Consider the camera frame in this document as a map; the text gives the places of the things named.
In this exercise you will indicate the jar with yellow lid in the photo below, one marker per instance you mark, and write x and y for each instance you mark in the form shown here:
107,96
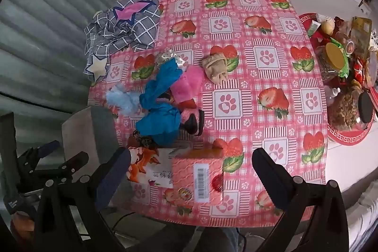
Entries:
335,58

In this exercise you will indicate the beige cloth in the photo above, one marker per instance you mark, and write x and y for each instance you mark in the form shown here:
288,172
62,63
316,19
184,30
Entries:
215,69

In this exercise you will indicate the grey checked star blanket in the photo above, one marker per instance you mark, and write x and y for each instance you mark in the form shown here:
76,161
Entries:
135,30

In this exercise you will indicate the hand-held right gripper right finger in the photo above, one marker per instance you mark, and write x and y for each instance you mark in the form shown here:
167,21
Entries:
271,178

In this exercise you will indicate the white polka dot satin cloth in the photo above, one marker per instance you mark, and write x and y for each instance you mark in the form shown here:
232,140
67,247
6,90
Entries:
165,57

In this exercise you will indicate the light blue fluffy cloth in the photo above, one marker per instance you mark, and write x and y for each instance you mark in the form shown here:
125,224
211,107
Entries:
121,100

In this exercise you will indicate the white bedding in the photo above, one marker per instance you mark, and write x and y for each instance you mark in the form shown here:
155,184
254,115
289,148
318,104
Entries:
363,225

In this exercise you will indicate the white storage box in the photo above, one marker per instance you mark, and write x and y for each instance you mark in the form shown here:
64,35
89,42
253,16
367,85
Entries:
88,134

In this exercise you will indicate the orange red cloth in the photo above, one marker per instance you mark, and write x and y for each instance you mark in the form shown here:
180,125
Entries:
189,104

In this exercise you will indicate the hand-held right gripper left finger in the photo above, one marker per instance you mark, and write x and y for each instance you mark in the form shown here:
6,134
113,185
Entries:
113,178

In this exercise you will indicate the pile of snack packets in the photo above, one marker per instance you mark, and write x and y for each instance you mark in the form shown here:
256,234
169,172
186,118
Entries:
360,30

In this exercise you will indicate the small white bottle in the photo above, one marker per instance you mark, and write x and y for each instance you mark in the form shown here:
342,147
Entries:
332,92

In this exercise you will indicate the leopard print cloth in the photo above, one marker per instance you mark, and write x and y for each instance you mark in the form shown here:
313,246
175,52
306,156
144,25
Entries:
144,141

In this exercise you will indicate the red round mat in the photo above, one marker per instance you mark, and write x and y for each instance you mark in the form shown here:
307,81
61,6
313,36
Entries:
348,138

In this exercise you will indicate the pink strawberry print tablecloth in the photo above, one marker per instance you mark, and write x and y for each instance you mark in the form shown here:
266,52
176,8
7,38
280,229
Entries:
265,33

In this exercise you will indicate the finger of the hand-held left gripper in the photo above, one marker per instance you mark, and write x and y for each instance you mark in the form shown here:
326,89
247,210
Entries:
50,146
73,161

